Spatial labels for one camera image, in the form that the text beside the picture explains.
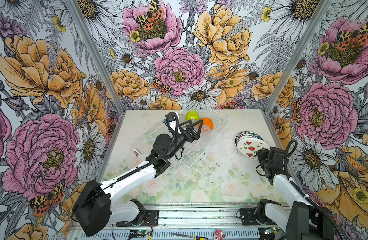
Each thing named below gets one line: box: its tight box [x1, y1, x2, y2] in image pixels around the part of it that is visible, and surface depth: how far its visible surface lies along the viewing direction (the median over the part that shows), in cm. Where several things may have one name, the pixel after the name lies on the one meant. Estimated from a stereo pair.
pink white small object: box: [214, 229, 226, 240], surface depth 67 cm
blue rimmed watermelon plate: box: [236, 138, 271, 159], surface depth 99 cm
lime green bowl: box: [185, 110, 200, 122], surface depth 114 cm
